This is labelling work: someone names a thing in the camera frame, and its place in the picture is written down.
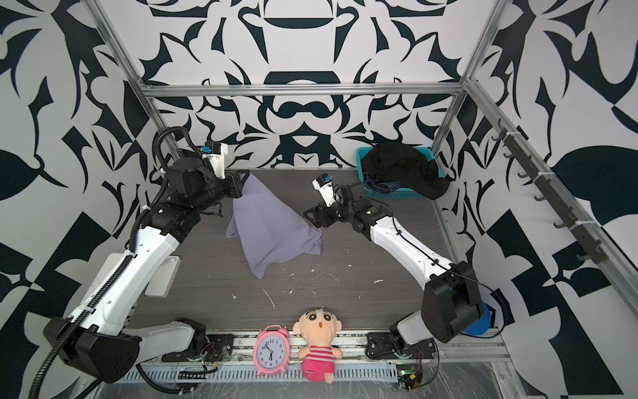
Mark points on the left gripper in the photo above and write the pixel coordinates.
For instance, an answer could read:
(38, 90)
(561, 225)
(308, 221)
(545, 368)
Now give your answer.
(233, 184)

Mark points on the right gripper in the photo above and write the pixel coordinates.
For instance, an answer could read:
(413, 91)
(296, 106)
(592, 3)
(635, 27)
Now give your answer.
(318, 209)

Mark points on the lavender skirt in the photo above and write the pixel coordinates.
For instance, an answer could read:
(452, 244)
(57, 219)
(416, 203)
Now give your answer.
(269, 231)

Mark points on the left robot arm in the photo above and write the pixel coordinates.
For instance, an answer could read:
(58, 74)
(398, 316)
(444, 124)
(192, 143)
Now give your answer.
(94, 339)

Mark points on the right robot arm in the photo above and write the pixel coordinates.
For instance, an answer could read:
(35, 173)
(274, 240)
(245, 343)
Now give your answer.
(451, 301)

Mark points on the denim garment in basket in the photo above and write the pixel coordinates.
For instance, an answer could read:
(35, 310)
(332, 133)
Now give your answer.
(381, 187)

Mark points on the teal plastic basket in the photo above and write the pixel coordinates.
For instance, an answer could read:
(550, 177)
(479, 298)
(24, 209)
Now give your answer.
(435, 190)

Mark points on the black garment in basket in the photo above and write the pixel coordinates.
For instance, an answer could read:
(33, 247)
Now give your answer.
(394, 161)

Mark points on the plush doll pink shirt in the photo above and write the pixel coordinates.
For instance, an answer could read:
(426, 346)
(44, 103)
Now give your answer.
(319, 328)

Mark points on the pink alarm clock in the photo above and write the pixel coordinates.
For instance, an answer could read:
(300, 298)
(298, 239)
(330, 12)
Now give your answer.
(272, 351)

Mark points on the small circuit board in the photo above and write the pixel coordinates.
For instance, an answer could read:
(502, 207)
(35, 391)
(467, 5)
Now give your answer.
(409, 376)

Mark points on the blue cloth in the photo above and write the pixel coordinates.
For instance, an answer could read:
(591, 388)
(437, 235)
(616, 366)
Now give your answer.
(481, 326)

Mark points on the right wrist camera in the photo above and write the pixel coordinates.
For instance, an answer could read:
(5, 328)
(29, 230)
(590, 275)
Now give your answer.
(323, 184)

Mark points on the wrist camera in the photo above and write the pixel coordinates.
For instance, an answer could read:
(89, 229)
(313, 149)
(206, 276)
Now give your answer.
(214, 152)
(323, 184)

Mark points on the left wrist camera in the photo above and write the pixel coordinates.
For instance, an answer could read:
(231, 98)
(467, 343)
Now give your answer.
(214, 152)

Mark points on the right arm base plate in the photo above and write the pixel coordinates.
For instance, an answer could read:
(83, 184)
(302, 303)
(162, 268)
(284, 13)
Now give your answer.
(390, 346)

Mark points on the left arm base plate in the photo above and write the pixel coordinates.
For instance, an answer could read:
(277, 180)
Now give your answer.
(215, 348)

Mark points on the grey wall hook rail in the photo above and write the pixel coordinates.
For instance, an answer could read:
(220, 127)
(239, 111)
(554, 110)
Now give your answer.
(553, 191)

